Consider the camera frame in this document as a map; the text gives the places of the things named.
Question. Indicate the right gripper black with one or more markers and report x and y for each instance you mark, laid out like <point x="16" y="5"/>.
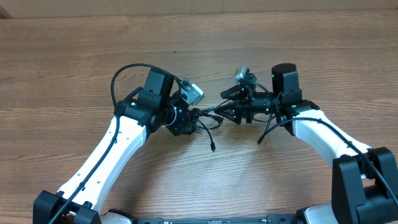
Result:
<point x="237" y="106"/>

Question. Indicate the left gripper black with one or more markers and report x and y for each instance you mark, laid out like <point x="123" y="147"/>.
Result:
<point x="185" y="116"/>

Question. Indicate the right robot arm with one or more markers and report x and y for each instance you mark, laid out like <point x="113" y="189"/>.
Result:
<point x="364" y="179"/>

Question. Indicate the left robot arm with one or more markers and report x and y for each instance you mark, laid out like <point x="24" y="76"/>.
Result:
<point x="162" y="101"/>

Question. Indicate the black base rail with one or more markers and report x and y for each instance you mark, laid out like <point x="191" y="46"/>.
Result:
<point x="214" y="221"/>

